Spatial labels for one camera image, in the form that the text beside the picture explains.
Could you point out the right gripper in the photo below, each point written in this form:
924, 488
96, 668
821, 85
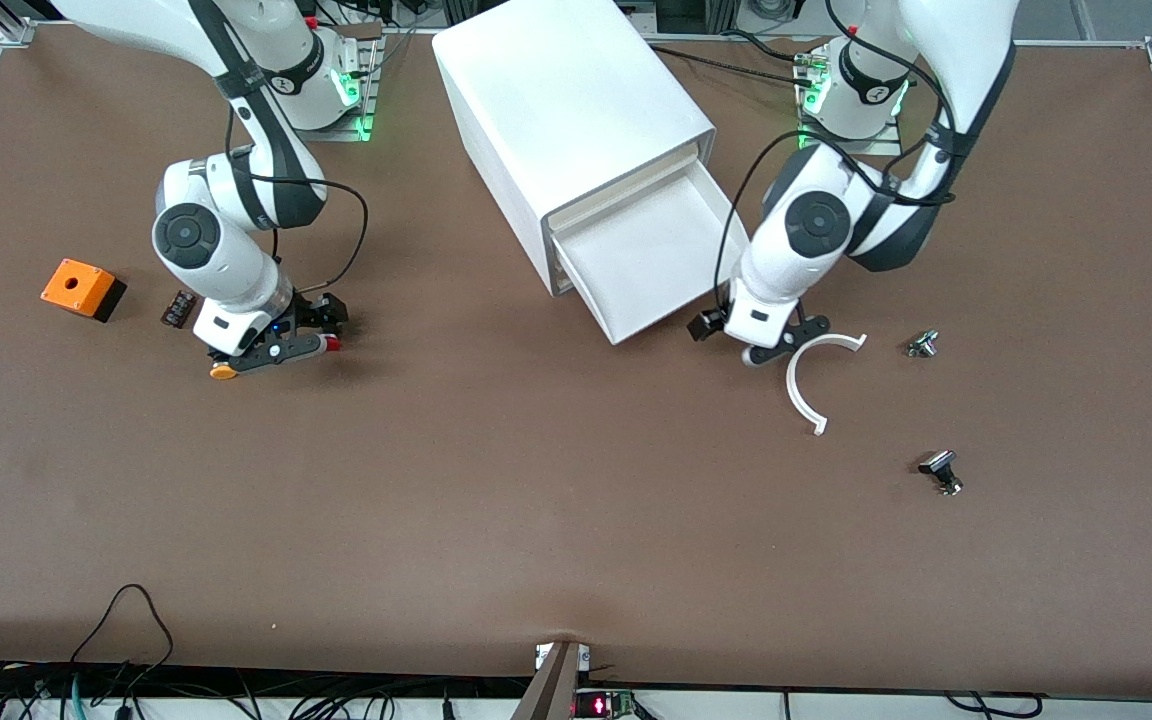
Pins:
312, 313

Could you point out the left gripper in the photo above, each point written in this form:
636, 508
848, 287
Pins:
706, 325

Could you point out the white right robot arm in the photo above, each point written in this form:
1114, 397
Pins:
236, 275

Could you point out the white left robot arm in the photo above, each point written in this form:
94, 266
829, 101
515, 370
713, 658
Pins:
956, 50

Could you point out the yellow mushroom push button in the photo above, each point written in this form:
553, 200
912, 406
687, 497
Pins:
222, 372

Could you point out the white drawer cabinet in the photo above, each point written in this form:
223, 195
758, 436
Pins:
556, 90

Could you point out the small black connector block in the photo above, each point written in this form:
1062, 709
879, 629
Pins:
179, 308

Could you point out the small silver metal connector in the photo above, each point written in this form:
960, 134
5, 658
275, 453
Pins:
922, 345

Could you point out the circuit board with red display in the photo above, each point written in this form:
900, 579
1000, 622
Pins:
598, 705

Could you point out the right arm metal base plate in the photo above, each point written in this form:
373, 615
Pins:
321, 134

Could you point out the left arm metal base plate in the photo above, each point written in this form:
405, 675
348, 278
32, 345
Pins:
856, 147

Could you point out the orange button enclosure box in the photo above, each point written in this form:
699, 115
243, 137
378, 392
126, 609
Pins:
74, 285

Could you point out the black knob switch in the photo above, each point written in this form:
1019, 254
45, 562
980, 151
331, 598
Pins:
938, 465

